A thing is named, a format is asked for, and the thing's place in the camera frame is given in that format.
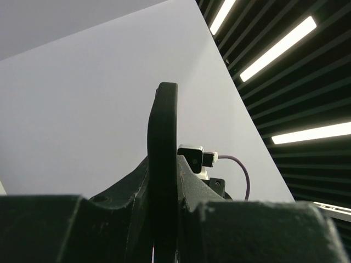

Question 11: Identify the small black phone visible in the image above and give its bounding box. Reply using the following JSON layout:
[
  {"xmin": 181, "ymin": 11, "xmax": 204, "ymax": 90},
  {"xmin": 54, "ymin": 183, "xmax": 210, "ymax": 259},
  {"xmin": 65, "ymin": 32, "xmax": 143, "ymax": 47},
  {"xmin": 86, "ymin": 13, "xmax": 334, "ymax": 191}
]
[{"xmin": 147, "ymin": 82, "xmax": 178, "ymax": 262}]

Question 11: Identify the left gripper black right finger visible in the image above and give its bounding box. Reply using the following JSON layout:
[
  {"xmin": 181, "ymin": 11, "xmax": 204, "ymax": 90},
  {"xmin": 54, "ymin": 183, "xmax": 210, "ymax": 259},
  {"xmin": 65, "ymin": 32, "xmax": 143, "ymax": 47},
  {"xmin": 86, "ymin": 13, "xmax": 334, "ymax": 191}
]
[{"xmin": 177, "ymin": 156, "xmax": 349, "ymax": 262}]

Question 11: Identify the aluminium frame rail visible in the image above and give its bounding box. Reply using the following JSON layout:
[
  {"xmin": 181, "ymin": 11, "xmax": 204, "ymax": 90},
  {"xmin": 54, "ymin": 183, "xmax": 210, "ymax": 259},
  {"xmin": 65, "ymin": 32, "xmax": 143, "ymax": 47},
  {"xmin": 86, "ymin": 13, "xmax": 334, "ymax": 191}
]
[{"xmin": 313, "ymin": 202, "xmax": 351, "ymax": 222}]

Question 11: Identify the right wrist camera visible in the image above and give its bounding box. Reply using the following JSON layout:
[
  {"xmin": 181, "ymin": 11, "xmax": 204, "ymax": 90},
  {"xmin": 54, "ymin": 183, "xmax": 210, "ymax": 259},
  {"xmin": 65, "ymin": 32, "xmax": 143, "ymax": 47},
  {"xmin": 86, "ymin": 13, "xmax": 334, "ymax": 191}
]
[{"xmin": 177, "ymin": 144, "xmax": 218, "ymax": 180}]

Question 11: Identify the ceiling light strip lower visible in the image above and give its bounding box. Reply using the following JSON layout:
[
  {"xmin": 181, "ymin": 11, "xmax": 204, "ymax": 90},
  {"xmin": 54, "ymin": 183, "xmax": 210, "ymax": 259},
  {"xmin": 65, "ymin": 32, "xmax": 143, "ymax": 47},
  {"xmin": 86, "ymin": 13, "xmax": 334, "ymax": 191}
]
[{"xmin": 271, "ymin": 122, "xmax": 350, "ymax": 145}]

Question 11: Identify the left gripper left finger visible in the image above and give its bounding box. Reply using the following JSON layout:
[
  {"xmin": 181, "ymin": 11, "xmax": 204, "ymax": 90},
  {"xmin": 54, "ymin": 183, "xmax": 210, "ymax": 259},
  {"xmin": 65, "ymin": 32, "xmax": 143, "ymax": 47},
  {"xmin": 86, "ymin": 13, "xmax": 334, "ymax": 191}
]
[{"xmin": 1, "ymin": 159, "xmax": 152, "ymax": 262}]

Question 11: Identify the ceiling light strip upper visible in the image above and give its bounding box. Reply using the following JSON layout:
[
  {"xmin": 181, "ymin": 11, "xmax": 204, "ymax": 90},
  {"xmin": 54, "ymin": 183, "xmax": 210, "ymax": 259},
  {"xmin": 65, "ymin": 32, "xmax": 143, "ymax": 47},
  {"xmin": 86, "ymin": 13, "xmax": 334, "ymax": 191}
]
[{"xmin": 240, "ymin": 16, "xmax": 317, "ymax": 82}]

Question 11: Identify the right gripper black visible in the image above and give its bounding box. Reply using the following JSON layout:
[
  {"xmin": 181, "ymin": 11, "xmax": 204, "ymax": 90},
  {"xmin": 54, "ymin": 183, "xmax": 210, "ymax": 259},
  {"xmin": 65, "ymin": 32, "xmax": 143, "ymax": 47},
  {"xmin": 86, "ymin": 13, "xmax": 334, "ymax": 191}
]
[{"xmin": 208, "ymin": 178, "xmax": 232, "ymax": 200}]

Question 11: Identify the ceiling light strip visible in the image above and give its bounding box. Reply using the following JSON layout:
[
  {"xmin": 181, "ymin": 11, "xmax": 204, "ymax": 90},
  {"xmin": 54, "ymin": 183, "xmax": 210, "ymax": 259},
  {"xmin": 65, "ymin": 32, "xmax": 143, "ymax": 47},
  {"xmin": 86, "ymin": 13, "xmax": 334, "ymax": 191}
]
[
  {"xmin": 271, "ymin": 122, "xmax": 350, "ymax": 145},
  {"xmin": 240, "ymin": 16, "xmax": 317, "ymax": 82}
]

